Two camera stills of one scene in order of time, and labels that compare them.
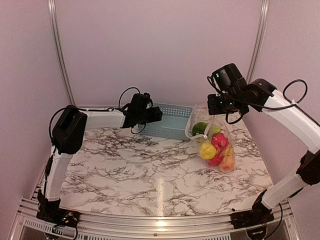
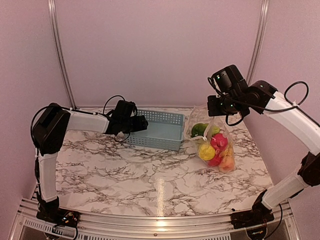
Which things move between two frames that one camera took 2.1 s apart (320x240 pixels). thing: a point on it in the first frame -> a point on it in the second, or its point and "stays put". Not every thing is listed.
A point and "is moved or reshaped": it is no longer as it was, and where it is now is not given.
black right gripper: [213, 109] stays put
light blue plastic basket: [174, 123] is moved or reshaped
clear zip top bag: [214, 136] stays put
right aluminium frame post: [259, 40] stays put
